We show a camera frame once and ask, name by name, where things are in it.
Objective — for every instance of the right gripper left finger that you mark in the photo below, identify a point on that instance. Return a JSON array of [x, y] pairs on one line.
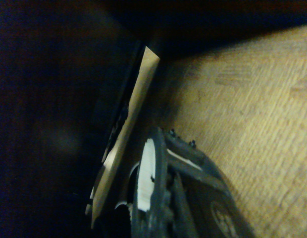
[[158, 178]]

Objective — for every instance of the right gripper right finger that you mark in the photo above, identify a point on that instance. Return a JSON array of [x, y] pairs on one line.
[[198, 163]]

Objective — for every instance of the black shoe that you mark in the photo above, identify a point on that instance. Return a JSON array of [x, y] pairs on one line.
[[123, 198]]

